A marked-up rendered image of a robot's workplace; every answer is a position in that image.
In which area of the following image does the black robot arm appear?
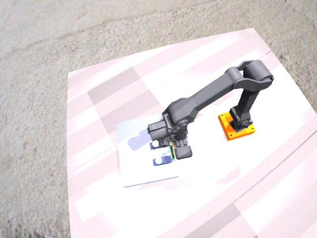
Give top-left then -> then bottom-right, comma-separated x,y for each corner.
148,59 -> 274,148

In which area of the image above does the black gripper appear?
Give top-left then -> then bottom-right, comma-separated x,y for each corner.
172,129 -> 193,160

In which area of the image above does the white flat rectangular plate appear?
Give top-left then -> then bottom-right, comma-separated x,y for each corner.
116,114 -> 178,188

